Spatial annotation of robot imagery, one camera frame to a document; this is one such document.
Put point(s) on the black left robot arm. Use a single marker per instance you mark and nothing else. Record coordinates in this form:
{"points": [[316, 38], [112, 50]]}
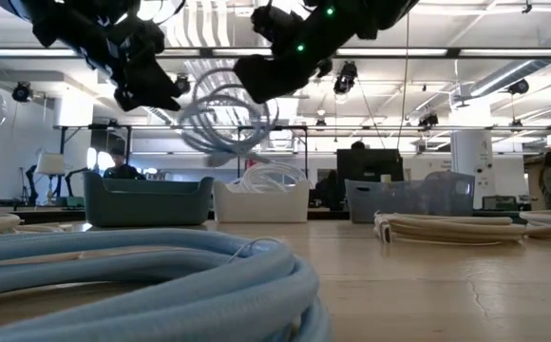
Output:
{"points": [[66, 14]]}

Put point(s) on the white room column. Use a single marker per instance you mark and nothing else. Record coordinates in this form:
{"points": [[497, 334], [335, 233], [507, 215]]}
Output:
{"points": [[471, 166]]}

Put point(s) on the teal plastic bin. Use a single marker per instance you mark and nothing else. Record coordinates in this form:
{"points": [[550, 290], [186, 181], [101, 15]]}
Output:
{"points": [[147, 204]]}

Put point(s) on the silver ceiling duct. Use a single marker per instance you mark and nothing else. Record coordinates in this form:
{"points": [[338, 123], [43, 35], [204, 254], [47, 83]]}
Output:
{"points": [[518, 64]]}

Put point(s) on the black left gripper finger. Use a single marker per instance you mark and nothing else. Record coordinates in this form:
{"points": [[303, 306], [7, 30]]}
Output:
{"points": [[159, 78], [138, 100]]}

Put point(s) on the black ceiling spotlight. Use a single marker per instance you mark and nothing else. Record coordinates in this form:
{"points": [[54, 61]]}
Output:
{"points": [[428, 119], [518, 86], [346, 78], [183, 85], [21, 91]]}

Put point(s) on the grey translucent plastic bin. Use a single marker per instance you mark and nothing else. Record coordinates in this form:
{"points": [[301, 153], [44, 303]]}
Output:
{"points": [[413, 199]]}

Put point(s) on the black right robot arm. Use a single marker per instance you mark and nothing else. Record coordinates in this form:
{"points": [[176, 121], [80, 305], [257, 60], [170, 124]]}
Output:
{"points": [[380, 12]]}

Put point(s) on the white plastic bin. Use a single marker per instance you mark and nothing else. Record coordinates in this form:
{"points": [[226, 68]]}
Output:
{"points": [[261, 206]]}

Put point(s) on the black monitor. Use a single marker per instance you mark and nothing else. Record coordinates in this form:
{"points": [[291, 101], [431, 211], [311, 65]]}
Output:
{"points": [[369, 171]]}

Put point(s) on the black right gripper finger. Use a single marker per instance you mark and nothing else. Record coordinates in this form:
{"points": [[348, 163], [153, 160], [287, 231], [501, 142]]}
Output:
{"points": [[261, 69], [280, 88]]}

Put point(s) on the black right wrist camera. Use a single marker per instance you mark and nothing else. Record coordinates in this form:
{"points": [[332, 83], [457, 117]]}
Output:
{"points": [[273, 24]]}

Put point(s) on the white shade table lamp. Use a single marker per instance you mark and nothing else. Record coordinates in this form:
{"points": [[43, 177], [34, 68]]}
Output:
{"points": [[50, 164]]}

